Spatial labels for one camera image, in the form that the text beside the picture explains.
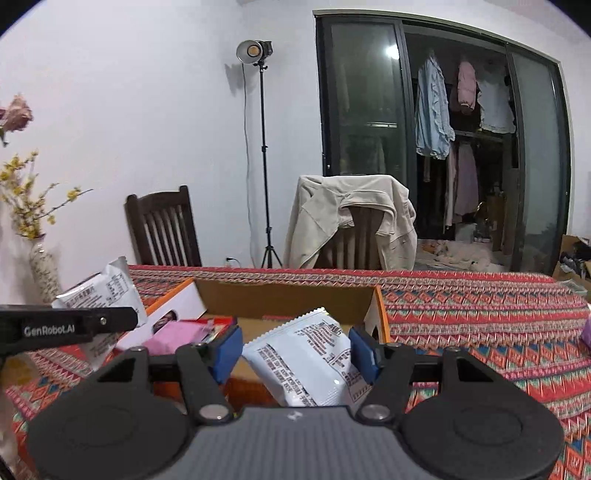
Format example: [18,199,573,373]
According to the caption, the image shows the pale pink hanging garments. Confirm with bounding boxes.
[445,141,480,227]

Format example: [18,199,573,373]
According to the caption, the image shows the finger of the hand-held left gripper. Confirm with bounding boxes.
[95,307,139,334]

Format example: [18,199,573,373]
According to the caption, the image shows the light blue hanging shirt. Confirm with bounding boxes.
[414,53,455,160]

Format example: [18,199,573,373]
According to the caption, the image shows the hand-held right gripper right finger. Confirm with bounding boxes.
[348,325,509,425]

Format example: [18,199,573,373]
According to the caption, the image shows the studio light on stand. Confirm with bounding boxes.
[236,39,283,268]

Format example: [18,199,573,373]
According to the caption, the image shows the dark wooden chair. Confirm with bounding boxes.
[124,185,203,267]

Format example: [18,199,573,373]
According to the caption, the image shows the white hanging shirt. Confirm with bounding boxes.
[475,65,517,134]

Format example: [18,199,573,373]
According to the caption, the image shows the wardrobe with hanging clothes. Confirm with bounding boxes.
[314,11,573,275]

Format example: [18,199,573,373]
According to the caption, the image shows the brown wooden chair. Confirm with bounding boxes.
[316,205,384,271]

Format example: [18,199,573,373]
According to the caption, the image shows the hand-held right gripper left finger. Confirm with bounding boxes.
[85,325,244,425]

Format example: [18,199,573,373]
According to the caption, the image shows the red orange cardboard box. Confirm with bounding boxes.
[115,277,391,409]

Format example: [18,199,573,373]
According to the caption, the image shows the floral patterned vase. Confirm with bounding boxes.
[28,233,61,304]

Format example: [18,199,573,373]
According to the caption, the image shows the yellow flower branches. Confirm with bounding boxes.
[0,151,93,241]

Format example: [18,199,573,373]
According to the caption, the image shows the beige jacket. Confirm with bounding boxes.
[284,174,417,271]

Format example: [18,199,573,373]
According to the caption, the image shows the pink hanging jacket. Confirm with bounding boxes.
[455,58,478,115]

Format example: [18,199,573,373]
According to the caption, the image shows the open cardboard carton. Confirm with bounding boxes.
[551,234,591,301]

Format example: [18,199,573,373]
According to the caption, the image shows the white snack packet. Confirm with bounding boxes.
[241,307,370,408]
[51,256,148,372]

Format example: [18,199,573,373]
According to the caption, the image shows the pink snack packet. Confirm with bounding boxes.
[145,320,215,356]

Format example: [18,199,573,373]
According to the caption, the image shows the white fluffy dog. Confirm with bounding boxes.
[418,240,494,273]

